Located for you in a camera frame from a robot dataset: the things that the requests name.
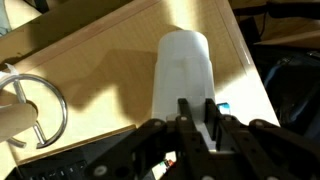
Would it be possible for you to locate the white mug green inside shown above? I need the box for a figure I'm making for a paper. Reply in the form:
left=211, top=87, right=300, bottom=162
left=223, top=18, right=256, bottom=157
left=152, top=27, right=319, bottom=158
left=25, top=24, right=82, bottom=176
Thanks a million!
left=151, top=29, right=218, bottom=149

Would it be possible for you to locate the cardboard paper towel tube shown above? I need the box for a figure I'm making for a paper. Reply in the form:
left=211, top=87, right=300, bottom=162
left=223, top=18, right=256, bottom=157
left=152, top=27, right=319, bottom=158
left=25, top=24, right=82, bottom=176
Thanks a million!
left=0, top=103, right=38, bottom=144

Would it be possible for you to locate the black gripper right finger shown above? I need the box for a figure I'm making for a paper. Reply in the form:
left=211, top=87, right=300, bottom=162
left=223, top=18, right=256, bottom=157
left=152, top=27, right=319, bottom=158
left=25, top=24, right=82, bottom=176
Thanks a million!
left=203, top=98, right=320, bottom=180

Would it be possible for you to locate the black laptop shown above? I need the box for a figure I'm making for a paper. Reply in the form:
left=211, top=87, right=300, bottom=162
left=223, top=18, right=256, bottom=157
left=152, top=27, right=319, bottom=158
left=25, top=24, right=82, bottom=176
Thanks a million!
left=4, top=127, right=168, bottom=180

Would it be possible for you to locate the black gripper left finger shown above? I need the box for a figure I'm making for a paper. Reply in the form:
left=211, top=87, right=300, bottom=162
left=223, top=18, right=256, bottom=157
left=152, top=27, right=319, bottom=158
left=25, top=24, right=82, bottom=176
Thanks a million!
left=84, top=98, right=208, bottom=180

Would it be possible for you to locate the blue white label strip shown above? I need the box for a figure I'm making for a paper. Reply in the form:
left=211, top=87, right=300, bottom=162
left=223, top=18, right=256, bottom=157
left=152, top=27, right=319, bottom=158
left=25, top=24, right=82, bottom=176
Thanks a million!
left=216, top=102, right=232, bottom=116

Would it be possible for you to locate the navy backpack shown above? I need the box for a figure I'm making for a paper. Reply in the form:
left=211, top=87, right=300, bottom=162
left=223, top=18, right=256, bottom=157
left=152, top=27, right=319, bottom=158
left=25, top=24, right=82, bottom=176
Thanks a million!
left=253, top=46, right=320, bottom=141

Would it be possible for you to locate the metal paper towel holder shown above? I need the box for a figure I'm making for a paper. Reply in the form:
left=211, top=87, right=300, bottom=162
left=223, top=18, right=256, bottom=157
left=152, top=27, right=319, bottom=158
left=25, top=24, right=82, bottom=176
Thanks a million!
left=0, top=63, right=69, bottom=150

